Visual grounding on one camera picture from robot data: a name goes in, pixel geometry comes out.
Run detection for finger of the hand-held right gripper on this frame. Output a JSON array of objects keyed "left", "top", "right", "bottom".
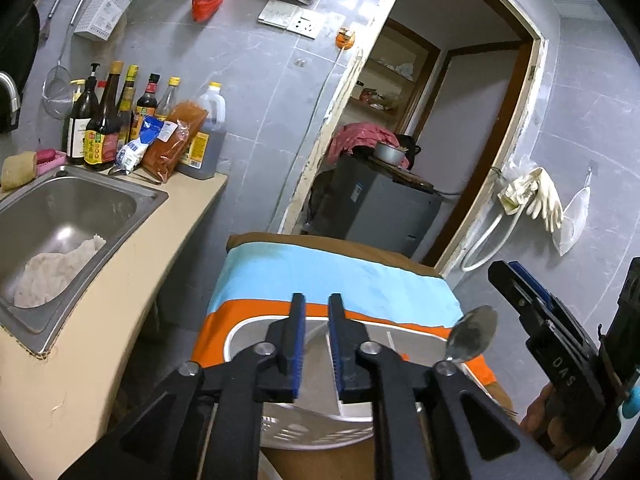
[
  {"left": 507, "top": 261, "right": 554, "bottom": 313},
  {"left": 487, "top": 260, "right": 601, "bottom": 441}
]

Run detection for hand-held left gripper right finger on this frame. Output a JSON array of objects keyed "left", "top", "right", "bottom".
[{"left": 328, "top": 293, "right": 571, "bottom": 480}]

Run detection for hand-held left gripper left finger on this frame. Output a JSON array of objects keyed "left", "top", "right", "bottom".
[{"left": 57, "top": 293, "right": 307, "bottom": 480}]

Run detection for white plastic utensil holder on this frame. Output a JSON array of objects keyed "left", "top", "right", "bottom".
[{"left": 224, "top": 316, "right": 482, "bottom": 449}]

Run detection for metal spoon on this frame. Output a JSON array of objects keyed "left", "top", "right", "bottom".
[{"left": 444, "top": 305, "right": 499, "bottom": 364}]

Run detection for person's right hand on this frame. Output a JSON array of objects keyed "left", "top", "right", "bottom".
[{"left": 520, "top": 385, "right": 591, "bottom": 466}]

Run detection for white hanging scoop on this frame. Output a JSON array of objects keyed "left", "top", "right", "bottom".
[{"left": 551, "top": 185, "right": 592, "bottom": 256}]

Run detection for blue orange brown striped cloth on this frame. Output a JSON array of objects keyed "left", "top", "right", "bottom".
[{"left": 192, "top": 232, "right": 514, "bottom": 480}]

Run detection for cream rubber glove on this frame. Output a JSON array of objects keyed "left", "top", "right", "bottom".
[
  {"left": 499, "top": 172, "right": 538, "bottom": 216},
  {"left": 524, "top": 167, "right": 565, "bottom": 234}
]

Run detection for grey cabinet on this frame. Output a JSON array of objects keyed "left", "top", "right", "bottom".
[{"left": 309, "top": 152, "right": 447, "bottom": 257}]

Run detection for wooden board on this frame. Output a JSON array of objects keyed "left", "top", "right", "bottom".
[{"left": 366, "top": 156, "right": 436, "bottom": 194}]

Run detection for black pot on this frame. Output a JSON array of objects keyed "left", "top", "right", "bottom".
[{"left": 395, "top": 133, "right": 422, "bottom": 159}]

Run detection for beige kitchen counter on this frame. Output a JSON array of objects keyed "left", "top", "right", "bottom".
[{"left": 0, "top": 169, "right": 229, "bottom": 480}]

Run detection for small metal pot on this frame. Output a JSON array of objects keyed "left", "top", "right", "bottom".
[{"left": 372, "top": 140, "right": 407, "bottom": 166}]

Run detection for pink cloth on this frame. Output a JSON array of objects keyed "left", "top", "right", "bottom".
[{"left": 327, "top": 122, "right": 417, "bottom": 171}]

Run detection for large dark jug yellow cap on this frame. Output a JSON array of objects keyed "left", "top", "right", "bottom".
[{"left": 176, "top": 81, "right": 227, "bottom": 181}]

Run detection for orange spice packet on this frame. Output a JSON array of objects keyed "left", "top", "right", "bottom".
[{"left": 141, "top": 101, "right": 209, "bottom": 184}]

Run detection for wooden shelf unit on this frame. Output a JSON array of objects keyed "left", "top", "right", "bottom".
[{"left": 349, "top": 16, "right": 442, "bottom": 122}]

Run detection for white rag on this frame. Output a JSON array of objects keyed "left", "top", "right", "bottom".
[{"left": 12, "top": 234, "right": 107, "bottom": 309}]

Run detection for blue and white bag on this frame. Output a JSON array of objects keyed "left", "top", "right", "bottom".
[{"left": 115, "top": 115, "right": 176, "bottom": 175}]

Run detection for stainless steel sink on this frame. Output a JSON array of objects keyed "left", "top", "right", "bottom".
[{"left": 0, "top": 164, "right": 170, "bottom": 357}]

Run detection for clear bottle yellow cap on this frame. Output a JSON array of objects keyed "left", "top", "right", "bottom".
[{"left": 155, "top": 77, "right": 181, "bottom": 122}]

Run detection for dark sauce bottle red label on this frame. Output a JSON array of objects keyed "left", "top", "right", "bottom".
[{"left": 84, "top": 61, "right": 125, "bottom": 171}]

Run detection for dark bottle yellow label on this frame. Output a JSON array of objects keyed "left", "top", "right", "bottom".
[{"left": 117, "top": 64, "right": 139, "bottom": 147}]

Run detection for pink soap dish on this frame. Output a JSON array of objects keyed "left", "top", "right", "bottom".
[{"left": 32, "top": 147, "right": 67, "bottom": 169}]

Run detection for yellow sponge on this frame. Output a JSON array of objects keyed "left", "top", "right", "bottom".
[{"left": 0, "top": 152, "right": 39, "bottom": 192}]

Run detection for metal mesh strainer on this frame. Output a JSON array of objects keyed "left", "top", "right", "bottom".
[{"left": 42, "top": 0, "right": 94, "bottom": 121}]

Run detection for metal faucet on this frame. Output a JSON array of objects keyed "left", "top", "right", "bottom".
[{"left": 0, "top": 72, "right": 22, "bottom": 134}]

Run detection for white cardboard box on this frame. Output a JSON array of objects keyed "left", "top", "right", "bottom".
[{"left": 73, "top": 0, "right": 132, "bottom": 42}]

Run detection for black wok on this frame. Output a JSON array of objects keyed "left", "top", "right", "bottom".
[{"left": 0, "top": 4, "right": 41, "bottom": 92}]

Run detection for hanging metal utensil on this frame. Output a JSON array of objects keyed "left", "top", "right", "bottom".
[{"left": 39, "top": 0, "right": 74, "bottom": 42}]

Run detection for white hose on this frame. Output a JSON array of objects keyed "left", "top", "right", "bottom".
[{"left": 459, "top": 170, "right": 527, "bottom": 274}]

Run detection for wooden door frame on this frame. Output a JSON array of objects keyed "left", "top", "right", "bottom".
[{"left": 277, "top": 0, "right": 545, "bottom": 277}]

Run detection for white wall cable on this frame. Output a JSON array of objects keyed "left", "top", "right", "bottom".
[{"left": 294, "top": 47, "right": 347, "bottom": 173}]

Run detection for white wall socket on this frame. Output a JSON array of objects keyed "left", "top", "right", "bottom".
[{"left": 288, "top": 9, "right": 326, "bottom": 39}]

